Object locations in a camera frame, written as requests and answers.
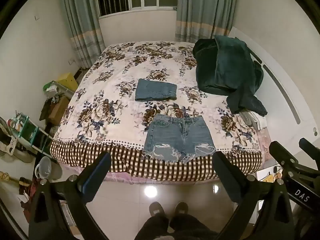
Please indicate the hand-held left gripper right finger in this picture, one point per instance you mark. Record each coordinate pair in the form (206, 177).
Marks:
(226, 171)

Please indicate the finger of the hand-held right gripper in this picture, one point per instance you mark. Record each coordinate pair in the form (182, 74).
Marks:
(310, 145)
(283, 155)

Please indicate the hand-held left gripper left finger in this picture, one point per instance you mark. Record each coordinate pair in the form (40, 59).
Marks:
(96, 170)

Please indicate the ripped blue denim shorts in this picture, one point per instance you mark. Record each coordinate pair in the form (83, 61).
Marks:
(178, 136)

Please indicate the white bedside cabinet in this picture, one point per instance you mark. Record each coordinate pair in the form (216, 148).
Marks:
(266, 180)

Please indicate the grey and white cloth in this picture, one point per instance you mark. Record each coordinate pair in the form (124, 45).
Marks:
(252, 120)

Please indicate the white plastic basin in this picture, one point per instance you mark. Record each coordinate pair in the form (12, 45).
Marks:
(46, 167)

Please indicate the person's right slipper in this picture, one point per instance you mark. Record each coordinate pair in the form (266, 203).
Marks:
(181, 208)

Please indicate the person's slipper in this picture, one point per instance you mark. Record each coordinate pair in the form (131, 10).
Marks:
(181, 208)
(156, 209)

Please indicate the floral bed blanket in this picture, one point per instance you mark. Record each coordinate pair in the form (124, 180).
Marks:
(112, 110)

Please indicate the white bed headboard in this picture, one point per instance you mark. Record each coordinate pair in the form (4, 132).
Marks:
(282, 80)

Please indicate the person's left slipper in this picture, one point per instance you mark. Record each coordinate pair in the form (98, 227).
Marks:
(156, 209)

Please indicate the brown cardboard box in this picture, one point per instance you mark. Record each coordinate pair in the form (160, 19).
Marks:
(58, 108)

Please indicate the red cloth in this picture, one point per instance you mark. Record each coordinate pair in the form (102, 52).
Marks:
(28, 197)

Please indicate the person's dark trousers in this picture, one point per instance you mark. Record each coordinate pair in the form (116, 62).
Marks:
(175, 227)

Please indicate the green storage rack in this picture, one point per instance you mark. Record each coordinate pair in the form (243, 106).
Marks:
(30, 130)

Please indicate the yellow box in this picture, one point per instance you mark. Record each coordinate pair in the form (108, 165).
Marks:
(68, 80)

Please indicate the green plastic bag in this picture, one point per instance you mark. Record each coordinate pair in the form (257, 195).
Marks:
(50, 86)

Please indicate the folded blue jeans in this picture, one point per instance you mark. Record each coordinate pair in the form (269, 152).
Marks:
(155, 90)

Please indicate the dark green plush blanket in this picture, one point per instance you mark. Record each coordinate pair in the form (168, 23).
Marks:
(225, 67)

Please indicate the grey-green curtain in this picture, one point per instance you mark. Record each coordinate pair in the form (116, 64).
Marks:
(202, 10)
(80, 22)

